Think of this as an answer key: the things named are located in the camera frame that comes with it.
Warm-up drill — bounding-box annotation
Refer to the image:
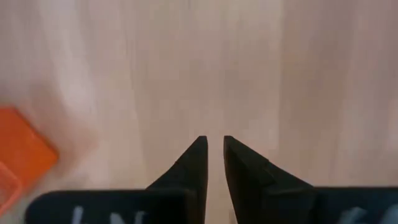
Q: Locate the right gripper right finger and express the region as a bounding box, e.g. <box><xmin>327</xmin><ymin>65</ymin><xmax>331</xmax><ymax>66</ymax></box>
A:
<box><xmin>223</xmin><ymin>135</ymin><xmax>317</xmax><ymax>224</ymax></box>

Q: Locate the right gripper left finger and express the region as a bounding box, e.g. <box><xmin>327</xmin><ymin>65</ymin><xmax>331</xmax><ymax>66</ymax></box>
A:
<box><xmin>145</xmin><ymin>135</ymin><xmax>209</xmax><ymax>224</ymax></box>

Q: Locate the orange plastic slotted basket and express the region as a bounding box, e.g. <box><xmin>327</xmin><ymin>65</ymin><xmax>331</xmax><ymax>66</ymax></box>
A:
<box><xmin>0</xmin><ymin>106</ymin><xmax>60</xmax><ymax>217</ymax></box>

